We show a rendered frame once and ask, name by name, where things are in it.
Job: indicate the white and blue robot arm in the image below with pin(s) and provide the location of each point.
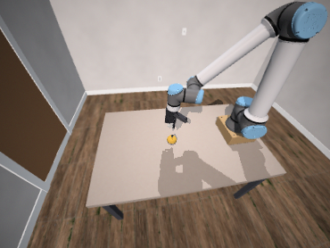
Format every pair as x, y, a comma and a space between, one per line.
295, 22

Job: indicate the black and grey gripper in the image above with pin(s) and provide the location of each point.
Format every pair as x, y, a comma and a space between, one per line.
170, 119

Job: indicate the yellow dome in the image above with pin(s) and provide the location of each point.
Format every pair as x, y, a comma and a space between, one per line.
172, 139

